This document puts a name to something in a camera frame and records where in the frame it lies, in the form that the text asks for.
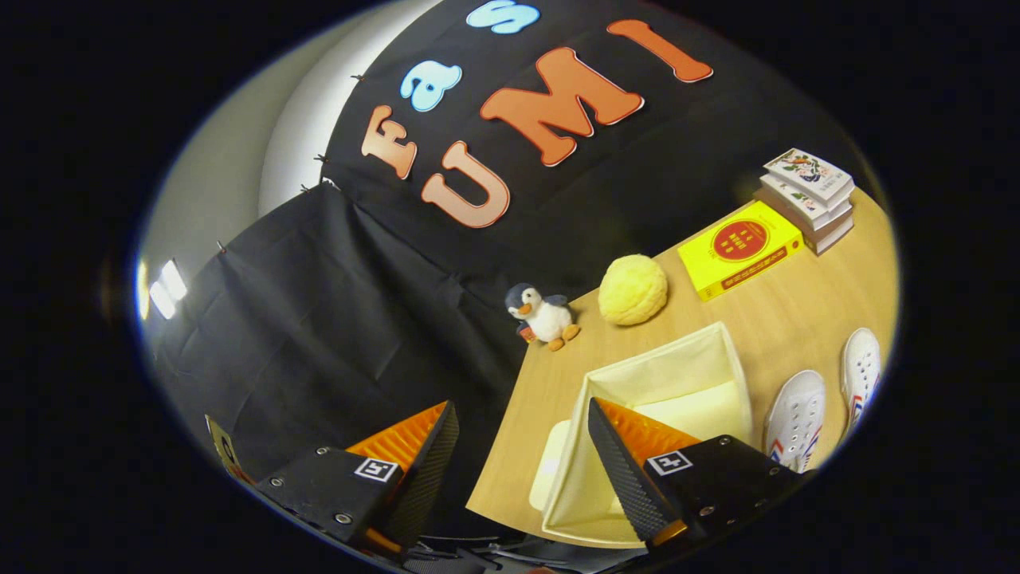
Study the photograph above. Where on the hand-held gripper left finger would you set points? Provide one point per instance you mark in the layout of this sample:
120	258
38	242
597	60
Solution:
426	470

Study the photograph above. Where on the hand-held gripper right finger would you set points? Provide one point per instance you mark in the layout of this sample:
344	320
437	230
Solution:
621	478

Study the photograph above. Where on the beige fabric storage box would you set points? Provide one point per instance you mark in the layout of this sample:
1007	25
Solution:
661	375

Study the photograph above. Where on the white canvas shoe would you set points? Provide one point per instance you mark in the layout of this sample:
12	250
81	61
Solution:
861	367
797	410

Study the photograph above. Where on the penguin plush toy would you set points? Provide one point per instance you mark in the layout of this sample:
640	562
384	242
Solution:
546	319

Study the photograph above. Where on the yellow round plush bun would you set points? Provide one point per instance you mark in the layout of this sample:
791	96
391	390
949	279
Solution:
633	288

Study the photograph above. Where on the yellow book with red circle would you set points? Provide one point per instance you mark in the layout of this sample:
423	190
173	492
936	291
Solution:
701	267

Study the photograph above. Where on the brown cover book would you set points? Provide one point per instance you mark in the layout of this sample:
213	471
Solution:
825	237

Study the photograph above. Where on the white illustrated cover book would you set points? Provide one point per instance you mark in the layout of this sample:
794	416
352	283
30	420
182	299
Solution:
805	169

